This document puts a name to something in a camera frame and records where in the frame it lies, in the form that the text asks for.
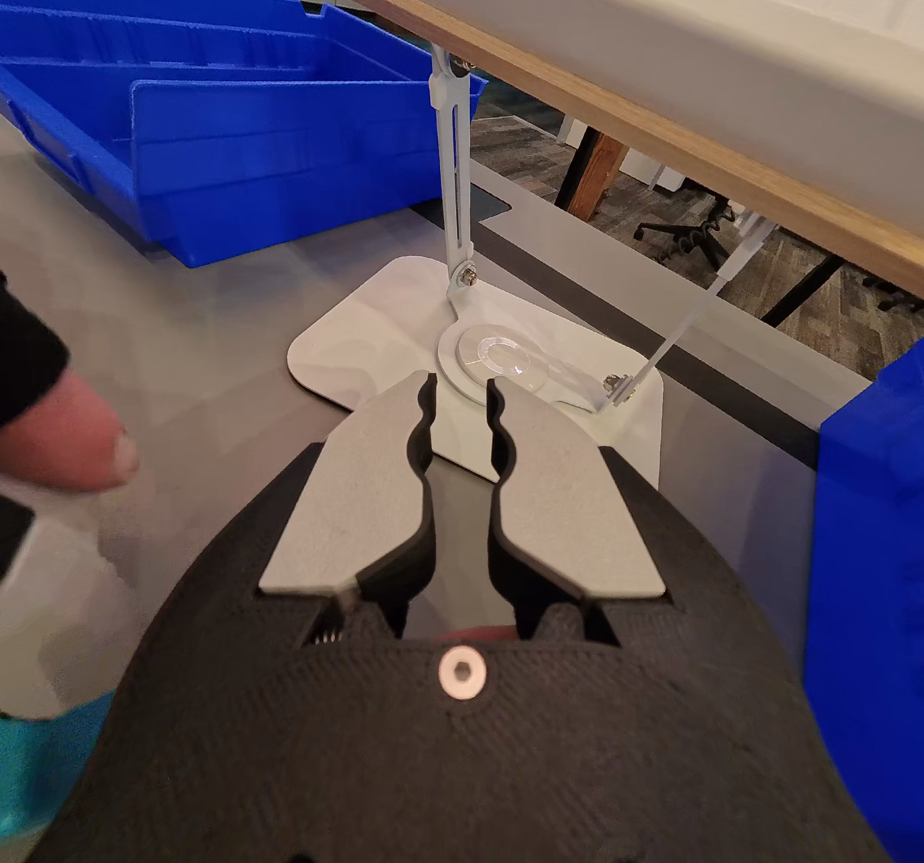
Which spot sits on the person's left hand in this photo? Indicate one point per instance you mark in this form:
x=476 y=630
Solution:
x=65 y=437

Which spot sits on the wooden post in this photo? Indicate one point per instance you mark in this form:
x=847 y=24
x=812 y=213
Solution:
x=592 y=177

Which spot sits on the blue plastic bin with dividers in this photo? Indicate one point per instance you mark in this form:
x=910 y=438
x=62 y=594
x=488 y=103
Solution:
x=252 y=156

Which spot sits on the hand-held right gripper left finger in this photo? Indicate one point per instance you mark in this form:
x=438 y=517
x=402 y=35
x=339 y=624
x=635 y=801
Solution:
x=354 y=509

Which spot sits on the grey desk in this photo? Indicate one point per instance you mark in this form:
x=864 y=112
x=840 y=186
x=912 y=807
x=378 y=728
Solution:
x=180 y=343

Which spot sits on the white printed sign box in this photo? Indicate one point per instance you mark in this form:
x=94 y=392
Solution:
x=686 y=40

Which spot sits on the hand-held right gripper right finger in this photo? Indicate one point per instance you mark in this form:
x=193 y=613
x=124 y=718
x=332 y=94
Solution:
x=577 y=516

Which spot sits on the teal cloth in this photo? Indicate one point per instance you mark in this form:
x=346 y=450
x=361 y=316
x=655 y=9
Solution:
x=36 y=776

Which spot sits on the black office chair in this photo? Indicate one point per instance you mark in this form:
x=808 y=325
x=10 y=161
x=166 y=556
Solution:
x=696 y=232

